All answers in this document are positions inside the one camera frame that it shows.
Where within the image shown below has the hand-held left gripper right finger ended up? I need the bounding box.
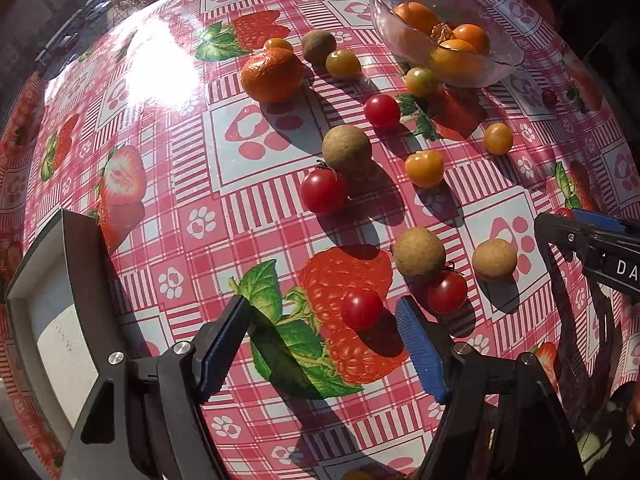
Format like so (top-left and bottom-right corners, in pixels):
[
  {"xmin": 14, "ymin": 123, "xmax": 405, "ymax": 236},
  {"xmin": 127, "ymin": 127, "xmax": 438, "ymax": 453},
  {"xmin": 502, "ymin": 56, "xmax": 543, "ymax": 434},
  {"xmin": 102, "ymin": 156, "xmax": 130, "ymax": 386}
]
[{"xmin": 395, "ymin": 296, "xmax": 586, "ymax": 480}]

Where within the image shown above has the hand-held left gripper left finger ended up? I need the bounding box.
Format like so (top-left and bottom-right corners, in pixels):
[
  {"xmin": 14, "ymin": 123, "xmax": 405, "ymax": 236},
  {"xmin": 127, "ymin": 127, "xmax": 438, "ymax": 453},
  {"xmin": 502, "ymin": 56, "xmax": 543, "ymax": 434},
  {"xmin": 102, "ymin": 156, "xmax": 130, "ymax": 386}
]
[{"xmin": 62, "ymin": 295, "xmax": 251, "ymax": 480}]

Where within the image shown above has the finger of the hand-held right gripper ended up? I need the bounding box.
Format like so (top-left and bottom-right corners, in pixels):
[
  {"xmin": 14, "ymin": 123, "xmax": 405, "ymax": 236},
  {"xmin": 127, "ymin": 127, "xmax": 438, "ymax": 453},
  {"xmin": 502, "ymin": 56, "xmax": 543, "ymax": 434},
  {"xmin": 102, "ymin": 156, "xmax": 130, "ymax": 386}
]
[
  {"xmin": 571, "ymin": 208, "xmax": 640, "ymax": 236},
  {"xmin": 534, "ymin": 213, "xmax": 608, "ymax": 267}
]

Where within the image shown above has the clear glass bowl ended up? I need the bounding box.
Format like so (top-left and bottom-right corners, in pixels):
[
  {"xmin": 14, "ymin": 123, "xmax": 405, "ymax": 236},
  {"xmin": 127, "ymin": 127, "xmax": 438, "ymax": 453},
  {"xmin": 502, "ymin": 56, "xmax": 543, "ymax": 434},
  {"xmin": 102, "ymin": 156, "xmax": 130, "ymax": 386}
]
[{"xmin": 369, "ymin": 0, "xmax": 525, "ymax": 88}]

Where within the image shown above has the brown round longan fruit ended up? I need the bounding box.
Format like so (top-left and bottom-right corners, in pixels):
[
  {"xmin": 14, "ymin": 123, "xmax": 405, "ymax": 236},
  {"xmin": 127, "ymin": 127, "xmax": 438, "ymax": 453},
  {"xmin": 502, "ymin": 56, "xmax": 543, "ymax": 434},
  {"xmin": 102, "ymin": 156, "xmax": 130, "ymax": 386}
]
[
  {"xmin": 322, "ymin": 124, "xmax": 374, "ymax": 176},
  {"xmin": 393, "ymin": 227, "xmax": 446, "ymax": 279},
  {"xmin": 471, "ymin": 238, "xmax": 518, "ymax": 281},
  {"xmin": 301, "ymin": 29, "xmax": 337, "ymax": 66}
]

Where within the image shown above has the red checked strawberry tablecloth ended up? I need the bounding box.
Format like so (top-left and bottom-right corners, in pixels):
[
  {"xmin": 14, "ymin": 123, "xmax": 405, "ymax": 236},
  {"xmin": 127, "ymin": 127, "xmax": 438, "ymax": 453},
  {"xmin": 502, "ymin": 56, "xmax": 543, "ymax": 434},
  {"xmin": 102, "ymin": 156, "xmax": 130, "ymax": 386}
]
[{"xmin": 0, "ymin": 0, "xmax": 640, "ymax": 480}]

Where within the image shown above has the orange mandarin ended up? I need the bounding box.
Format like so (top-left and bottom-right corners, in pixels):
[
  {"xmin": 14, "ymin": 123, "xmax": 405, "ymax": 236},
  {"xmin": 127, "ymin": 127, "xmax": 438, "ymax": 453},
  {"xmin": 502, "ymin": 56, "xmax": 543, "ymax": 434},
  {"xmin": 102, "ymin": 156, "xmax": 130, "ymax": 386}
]
[
  {"xmin": 429, "ymin": 39, "xmax": 488, "ymax": 86},
  {"xmin": 240, "ymin": 47, "xmax": 304, "ymax": 105},
  {"xmin": 394, "ymin": 1, "xmax": 441, "ymax": 35},
  {"xmin": 451, "ymin": 24, "xmax": 491, "ymax": 56}
]

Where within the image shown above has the yellow-green cherry tomato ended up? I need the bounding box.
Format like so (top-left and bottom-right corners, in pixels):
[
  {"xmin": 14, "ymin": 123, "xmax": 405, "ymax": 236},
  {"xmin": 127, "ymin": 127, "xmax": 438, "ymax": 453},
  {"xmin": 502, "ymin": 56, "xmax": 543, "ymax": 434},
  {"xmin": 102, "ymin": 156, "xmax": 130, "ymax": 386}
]
[
  {"xmin": 325, "ymin": 49, "xmax": 362, "ymax": 80},
  {"xmin": 405, "ymin": 66, "xmax": 437, "ymax": 98}
]

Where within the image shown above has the dried brown fruit husk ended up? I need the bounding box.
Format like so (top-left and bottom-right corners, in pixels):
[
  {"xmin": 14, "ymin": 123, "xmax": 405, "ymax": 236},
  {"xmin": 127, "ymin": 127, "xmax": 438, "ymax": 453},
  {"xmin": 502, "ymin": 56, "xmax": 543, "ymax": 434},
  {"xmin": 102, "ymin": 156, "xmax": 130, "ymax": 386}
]
[{"xmin": 430, "ymin": 23, "xmax": 457, "ymax": 47}]

